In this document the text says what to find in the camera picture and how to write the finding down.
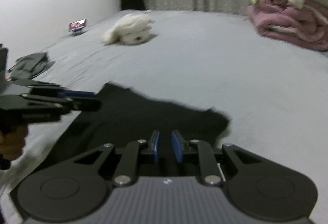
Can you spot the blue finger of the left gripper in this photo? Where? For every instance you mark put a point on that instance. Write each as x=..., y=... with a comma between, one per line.
x=72, y=93

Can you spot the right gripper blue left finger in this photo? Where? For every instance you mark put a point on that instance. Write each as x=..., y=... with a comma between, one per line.
x=153, y=145

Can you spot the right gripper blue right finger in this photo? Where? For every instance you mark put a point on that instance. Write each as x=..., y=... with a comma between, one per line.
x=179, y=145

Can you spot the black t-shirt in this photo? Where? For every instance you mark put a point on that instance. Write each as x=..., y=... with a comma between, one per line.
x=125, y=117

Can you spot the person left hand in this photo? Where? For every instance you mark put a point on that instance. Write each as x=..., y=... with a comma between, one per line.
x=13, y=143

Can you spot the grey folded garment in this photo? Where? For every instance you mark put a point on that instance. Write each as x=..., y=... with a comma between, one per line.
x=30, y=66

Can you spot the phone on blue stand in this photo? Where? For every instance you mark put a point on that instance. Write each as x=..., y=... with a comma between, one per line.
x=77, y=27

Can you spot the white plush dog toy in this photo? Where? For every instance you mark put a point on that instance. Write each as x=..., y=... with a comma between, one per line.
x=132, y=29

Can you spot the pink rolled quilt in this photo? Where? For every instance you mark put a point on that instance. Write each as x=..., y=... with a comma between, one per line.
x=277, y=19

